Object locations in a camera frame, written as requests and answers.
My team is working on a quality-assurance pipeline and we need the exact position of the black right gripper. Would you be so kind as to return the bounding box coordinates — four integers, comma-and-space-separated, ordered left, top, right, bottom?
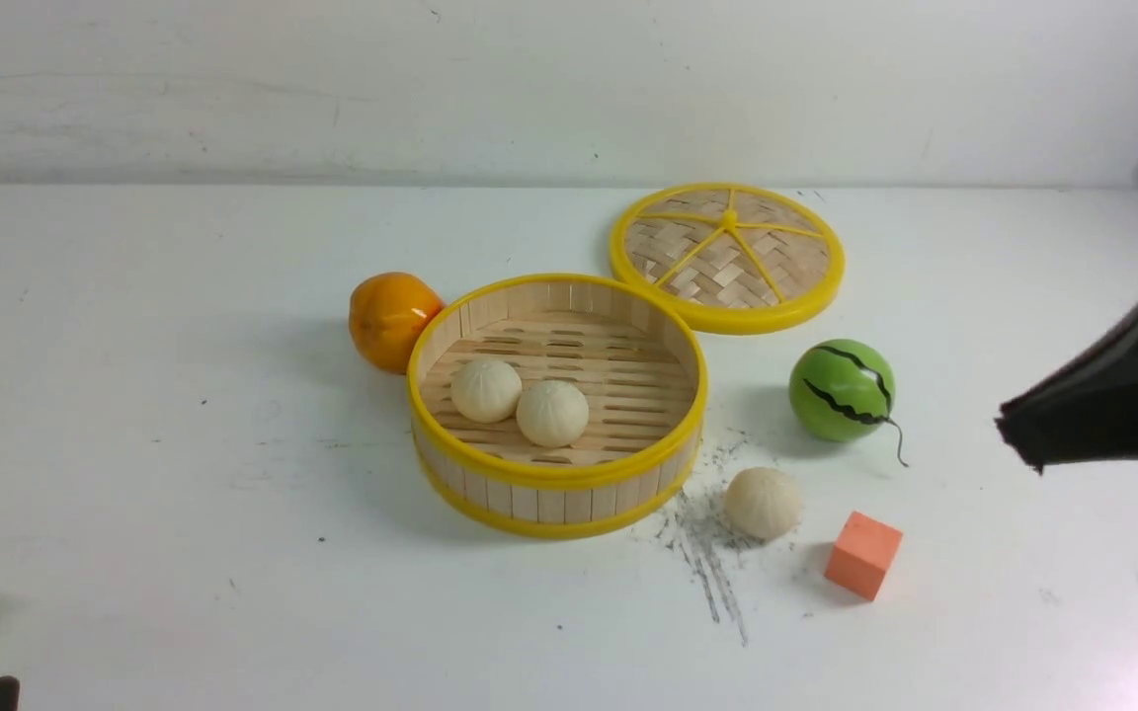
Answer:
995, 301, 1138, 473

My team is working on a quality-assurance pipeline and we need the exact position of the white bun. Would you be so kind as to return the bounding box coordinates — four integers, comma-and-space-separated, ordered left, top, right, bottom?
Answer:
516, 381, 589, 448
723, 468, 805, 541
450, 358, 523, 424

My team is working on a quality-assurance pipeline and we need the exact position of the yellow bamboo steamer tray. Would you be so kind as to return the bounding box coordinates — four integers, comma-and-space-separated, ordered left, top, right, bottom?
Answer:
407, 274, 708, 537

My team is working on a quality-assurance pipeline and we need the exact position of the yellow bamboo steamer lid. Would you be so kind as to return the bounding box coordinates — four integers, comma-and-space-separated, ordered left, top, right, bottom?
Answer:
609, 182, 846, 336

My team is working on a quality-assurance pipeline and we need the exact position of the green toy watermelon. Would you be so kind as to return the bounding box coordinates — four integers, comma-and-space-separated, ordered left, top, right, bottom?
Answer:
787, 339, 908, 468

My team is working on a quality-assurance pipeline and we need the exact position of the orange foam cube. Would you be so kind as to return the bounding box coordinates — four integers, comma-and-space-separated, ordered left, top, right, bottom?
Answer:
825, 512, 904, 601

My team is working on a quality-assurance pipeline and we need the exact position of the orange toy fruit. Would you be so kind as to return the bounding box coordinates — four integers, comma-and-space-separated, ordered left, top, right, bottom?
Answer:
348, 272, 446, 374

